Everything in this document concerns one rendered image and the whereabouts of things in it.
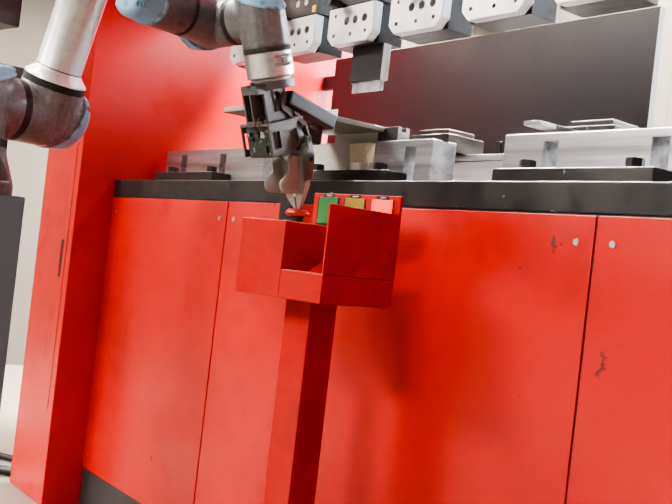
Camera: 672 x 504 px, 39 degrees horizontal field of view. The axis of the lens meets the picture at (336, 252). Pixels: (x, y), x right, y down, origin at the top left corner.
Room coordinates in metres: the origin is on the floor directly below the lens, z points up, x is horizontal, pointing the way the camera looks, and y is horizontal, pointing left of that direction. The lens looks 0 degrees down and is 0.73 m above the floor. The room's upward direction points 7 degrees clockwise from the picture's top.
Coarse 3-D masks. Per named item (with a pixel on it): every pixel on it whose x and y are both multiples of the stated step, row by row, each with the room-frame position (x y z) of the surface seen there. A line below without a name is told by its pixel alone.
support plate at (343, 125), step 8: (232, 112) 1.82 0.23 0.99; (240, 112) 1.81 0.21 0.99; (336, 120) 1.78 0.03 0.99; (344, 120) 1.79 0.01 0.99; (352, 120) 1.80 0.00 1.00; (336, 128) 1.88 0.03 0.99; (344, 128) 1.86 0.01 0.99; (352, 128) 1.85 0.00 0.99; (360, 128) 1.84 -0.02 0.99; (368, 128) 1.83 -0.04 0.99; (376, 128) 1.84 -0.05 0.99
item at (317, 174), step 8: (312, 176) 1.91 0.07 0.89; (320, 176) 1.89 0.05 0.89; (328, 176) 1.87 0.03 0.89; (336, 176) 1.85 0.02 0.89; (344, 176) 1.83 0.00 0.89; (352, 176) 1.81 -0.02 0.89; (360, 176) 1.79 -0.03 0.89; (368, 176) 1.77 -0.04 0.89; (376, 176) 1.75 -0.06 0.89; (384, 176) 1.73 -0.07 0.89; (392, 176) 1.74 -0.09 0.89; (400, 176) 1.75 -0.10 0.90
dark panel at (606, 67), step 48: (432, 48) 2.53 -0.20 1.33; (480, 48) 2.39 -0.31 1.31; (528, 48) 2.26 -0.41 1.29; (576, 48) 2.14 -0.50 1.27; (624, 48) 2.04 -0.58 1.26; (336, 96) 2.85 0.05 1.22; (384, 96) 2.67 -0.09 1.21; (432, 96) 2.51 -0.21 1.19; (480, 96) 2.37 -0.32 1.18; (528, 96) 2.24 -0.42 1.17; (576, 96) 2.13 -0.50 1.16; (624, 96) 2.03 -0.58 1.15
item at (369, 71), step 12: (360, 48) 1.95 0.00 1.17; (372, 48) 1.91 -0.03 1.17; (384, 48) 1.89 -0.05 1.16; (360, 60) 1.94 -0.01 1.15; (372, 60) 1.91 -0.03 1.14; (384, 60) 1.89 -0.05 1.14; (360, 72) 1.94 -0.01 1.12; (372, 72) 1.91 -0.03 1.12; (384, 72) 1.89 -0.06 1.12; (360, 84) 1.95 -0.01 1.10; (372, 84) 1.92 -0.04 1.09
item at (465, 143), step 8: (416, 136) 2.06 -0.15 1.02; (424, 136) 2.04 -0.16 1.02; (432, 136) 2.02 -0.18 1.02; (440, 136) 2.00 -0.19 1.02; (448, 136) 1.99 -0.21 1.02; (456, 136) 2.00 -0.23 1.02; (464, 136) 2.03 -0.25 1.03; (472, 136) 2.04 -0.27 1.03; (456, 144) 2.00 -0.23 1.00; (464, 144) 2.01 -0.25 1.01; (472, 144) 2.03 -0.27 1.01; (480, 144) 2.04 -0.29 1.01; (456, 152) 2.00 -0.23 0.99; (464, 152) 2.02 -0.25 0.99; (472, 152) 2.03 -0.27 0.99; (480, 152) 2.04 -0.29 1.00
